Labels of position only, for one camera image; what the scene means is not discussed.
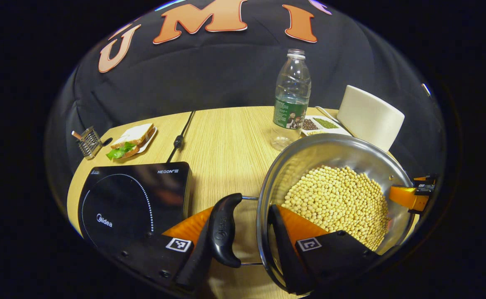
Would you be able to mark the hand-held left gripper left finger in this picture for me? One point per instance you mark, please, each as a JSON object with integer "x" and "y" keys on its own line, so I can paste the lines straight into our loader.
{"x": 195, "y": 261}

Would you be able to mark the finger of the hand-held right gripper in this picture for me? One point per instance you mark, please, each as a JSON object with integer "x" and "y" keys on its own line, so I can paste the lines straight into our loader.
{"x": 404, "y": 196}

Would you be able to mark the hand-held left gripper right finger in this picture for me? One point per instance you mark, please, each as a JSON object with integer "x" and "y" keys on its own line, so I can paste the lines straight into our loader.
{"x": 284, "y": 249}

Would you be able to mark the black induction cooktop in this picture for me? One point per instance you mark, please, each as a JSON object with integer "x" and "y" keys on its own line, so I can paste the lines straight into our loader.
{"x": 122, "y": 199}

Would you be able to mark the stainless steel pot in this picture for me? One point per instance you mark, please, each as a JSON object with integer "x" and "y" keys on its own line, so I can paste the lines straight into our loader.
{"x": 309, "y": 153}

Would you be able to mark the pile of yellow soybeans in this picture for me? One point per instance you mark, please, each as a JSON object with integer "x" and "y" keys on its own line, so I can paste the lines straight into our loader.
{"x": 338, "y": 199}

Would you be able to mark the white sectioned bean dish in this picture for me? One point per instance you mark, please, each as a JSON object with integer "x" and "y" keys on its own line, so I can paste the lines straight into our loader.
{"x": 317, "y": 124}

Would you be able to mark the clear plastic water bottle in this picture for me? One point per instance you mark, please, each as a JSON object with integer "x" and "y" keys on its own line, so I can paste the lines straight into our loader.
{"x": 290, "y": 112}

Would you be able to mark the sandwich with green lettuce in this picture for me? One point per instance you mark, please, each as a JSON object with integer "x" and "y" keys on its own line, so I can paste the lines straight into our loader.
{"x": 135, "y": 135}

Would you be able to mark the black backdrop cloth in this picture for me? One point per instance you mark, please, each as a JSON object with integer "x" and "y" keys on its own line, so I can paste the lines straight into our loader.
{"x": 226, "y": 70}

